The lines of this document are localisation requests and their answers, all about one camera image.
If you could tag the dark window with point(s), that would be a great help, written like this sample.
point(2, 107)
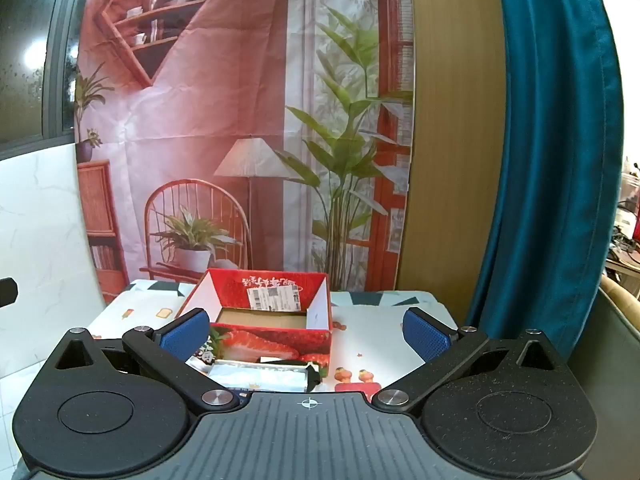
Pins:
point(35, 50)

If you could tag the cluttered desk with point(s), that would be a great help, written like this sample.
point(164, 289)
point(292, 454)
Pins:
point(627, 240)

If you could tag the red strawberry print box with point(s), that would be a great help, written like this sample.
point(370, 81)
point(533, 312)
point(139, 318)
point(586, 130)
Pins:
point(272, 342)

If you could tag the white marble board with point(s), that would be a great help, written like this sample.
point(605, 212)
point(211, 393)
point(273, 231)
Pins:
point(45, 240)

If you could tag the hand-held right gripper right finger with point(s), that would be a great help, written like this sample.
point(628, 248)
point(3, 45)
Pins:
point(425, 336)

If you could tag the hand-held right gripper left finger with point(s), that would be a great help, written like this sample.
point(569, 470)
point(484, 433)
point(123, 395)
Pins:
point(185, 334)

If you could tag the grey upholstered chair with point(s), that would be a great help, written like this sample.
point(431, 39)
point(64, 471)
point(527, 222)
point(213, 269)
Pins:
point(607, 370)

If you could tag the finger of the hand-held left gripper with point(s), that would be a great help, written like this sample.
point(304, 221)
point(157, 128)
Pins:
point(7, 292)

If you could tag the teal curtain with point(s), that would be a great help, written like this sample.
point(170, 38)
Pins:
point(550, 160)

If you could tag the wooden wall panel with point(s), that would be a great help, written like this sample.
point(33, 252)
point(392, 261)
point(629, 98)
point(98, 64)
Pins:
point(455, 110)

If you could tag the printed room scene wall tapestry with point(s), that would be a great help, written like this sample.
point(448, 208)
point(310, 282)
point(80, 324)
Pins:
point(200, 110)

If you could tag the white sock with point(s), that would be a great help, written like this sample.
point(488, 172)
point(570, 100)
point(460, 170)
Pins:
point(260, 378)

